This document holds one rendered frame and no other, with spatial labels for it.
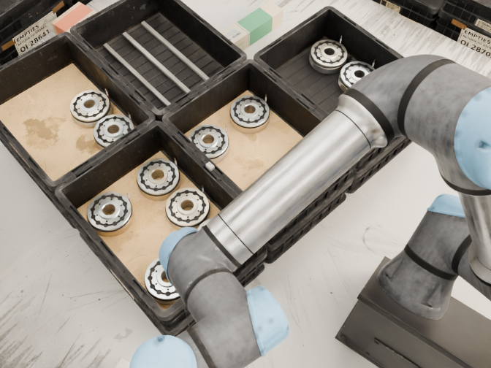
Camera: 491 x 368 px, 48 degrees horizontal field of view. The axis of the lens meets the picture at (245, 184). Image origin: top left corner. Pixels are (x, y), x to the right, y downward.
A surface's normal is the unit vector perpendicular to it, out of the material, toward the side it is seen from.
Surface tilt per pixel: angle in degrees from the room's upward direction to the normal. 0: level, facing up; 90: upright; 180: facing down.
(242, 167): 0
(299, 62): 0
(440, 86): 31
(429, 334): 44
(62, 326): 0
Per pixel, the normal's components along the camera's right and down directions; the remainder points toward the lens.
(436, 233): -0.77, -0.12
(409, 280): -0.48, -0.26
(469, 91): -0.41, -0.58
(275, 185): -0.20, -0.29
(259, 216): 0.04, -0.02
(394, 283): -0.61, -0.37
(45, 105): 0.01, -0.51
